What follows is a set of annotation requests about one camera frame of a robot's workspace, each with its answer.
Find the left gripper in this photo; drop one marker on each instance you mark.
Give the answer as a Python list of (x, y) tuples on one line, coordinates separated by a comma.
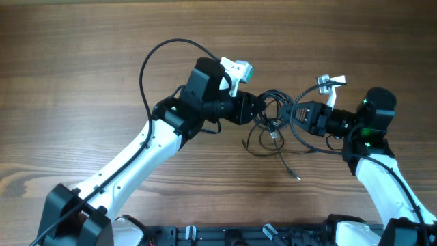
[(244, 114)]

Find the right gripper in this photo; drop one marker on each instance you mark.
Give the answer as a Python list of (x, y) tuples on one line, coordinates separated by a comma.
[(316, 117)]

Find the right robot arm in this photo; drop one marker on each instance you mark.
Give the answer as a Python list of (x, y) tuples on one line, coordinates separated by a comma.
[(368, 155)]

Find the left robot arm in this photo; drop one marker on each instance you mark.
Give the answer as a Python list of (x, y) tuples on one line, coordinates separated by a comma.
[(87, 214)]

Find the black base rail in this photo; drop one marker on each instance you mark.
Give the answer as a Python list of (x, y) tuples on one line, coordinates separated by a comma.
[(191, 235)]

